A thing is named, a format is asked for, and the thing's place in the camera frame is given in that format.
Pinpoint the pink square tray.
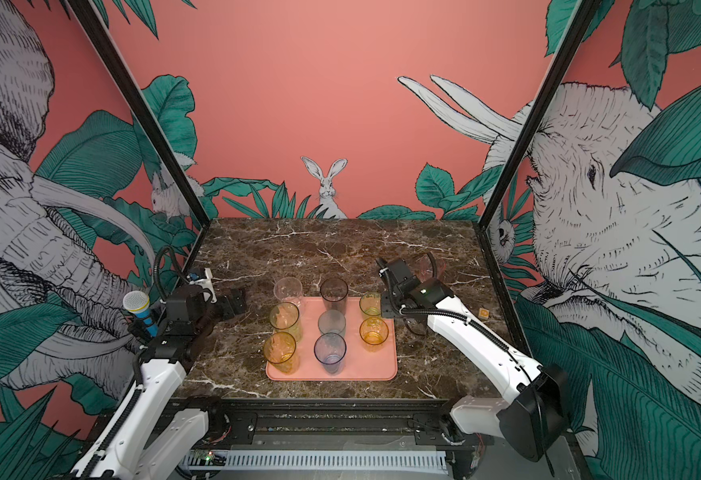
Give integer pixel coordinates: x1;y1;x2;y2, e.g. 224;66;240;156
266;297;397;382

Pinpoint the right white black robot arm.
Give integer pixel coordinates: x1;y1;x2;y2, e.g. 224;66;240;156
376;258;569;462

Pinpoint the yellow short glass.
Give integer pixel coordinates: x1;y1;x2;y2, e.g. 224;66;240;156
359;316;389;352

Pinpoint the blue yellow toy microphone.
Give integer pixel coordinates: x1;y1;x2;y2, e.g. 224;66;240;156
122;290;158;337

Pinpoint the grey tall glass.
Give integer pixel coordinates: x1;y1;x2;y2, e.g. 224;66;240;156
314;332;348;375

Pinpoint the left black frame post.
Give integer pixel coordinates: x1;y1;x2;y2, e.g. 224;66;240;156
64;0;212;229

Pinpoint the right black frame post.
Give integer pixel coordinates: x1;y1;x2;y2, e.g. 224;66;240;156
478;0;602;229

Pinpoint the black frame post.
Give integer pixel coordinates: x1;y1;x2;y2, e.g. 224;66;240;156
478;0;602;229
64;0;212;229

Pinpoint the white ventilation grille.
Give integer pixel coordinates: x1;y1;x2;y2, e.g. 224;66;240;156
178;450;450;475

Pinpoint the light green tall glass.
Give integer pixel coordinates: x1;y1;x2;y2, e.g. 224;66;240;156
268;302;302;341

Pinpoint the dark brown glass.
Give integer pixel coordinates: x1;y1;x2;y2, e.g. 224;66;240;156
320;277;348;314

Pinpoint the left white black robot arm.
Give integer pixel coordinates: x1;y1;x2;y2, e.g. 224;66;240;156
62;283;248;479

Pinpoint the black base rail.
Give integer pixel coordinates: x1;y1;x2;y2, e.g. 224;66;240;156
79;397;573;448

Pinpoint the clear glass tumbler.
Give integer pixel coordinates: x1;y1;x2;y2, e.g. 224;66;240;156
274;277;304;305

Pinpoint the teal wine glass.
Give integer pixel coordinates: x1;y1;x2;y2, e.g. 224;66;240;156
318;309;346;336

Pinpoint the amber tall glass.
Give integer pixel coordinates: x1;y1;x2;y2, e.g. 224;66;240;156
264;332;300;375

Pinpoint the green short glass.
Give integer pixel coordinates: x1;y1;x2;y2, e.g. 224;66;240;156
359;292;381;319

